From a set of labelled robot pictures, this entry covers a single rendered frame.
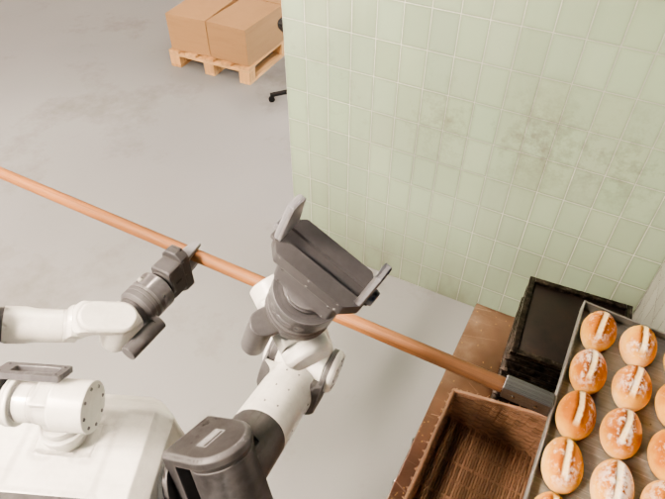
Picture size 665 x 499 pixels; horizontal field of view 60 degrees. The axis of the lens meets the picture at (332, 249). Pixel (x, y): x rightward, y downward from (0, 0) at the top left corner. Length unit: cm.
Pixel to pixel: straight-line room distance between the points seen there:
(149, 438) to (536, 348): 106
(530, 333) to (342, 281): 107
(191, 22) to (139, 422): 390
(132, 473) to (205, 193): 272
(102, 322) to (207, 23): 348
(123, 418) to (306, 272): 40
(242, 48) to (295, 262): 381
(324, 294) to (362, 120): 185
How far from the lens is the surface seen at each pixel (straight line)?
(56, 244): 338
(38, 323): 122
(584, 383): 117
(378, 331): 116
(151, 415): 87
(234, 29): 434
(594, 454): 115
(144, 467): 85
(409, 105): 229
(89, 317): 120
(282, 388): 94
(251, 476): 82
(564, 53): 205
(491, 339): 199
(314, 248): 62
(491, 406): 167
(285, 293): 66
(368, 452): 237
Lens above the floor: 213
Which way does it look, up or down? 45 degrees down
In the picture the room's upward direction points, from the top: straight up
